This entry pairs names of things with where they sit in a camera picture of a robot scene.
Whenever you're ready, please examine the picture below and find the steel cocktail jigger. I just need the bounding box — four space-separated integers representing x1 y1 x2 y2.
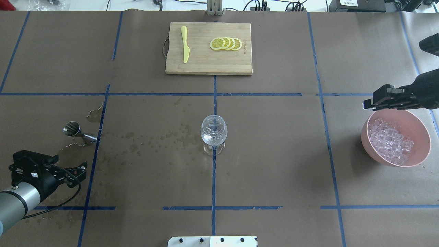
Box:
63 121 97 145

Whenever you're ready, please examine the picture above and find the lemon slice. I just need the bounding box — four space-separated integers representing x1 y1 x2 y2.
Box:
232 38 242 51
210 37 226 50
221 37 231 50
225 37 236 50

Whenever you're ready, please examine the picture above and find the bamboo cutting board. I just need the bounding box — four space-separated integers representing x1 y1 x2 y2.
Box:
166 22 253 76

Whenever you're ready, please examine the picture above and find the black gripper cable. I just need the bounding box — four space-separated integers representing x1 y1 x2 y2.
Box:
22 175 83 220

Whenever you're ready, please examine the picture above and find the pink bowl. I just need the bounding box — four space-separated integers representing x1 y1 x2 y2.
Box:
361 109 431 168

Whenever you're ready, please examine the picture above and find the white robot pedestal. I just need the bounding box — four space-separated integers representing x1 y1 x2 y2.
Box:
167 236 258 247

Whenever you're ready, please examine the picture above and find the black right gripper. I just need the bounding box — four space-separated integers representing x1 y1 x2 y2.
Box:
363 69 439 111

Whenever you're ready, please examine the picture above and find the yellow plastic knife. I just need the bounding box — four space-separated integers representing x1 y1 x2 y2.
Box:
181 26 190 63

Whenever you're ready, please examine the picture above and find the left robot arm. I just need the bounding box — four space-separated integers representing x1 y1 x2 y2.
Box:
0 162 88 234

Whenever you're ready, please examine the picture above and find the clear plastic bag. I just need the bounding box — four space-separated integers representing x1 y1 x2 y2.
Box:
27 0 72 11

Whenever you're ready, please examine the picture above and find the pile of ice cubes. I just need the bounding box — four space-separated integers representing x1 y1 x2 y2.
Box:
367 118 414 165

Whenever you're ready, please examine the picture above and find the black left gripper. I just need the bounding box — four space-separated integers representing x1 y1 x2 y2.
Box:
33 161 88 203

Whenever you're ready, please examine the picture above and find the aluminium frame post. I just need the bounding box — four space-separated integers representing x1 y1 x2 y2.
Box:
206 0 224 16

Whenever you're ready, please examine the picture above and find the clear wine glass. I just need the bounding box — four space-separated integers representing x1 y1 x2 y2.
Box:
200 115 228 156

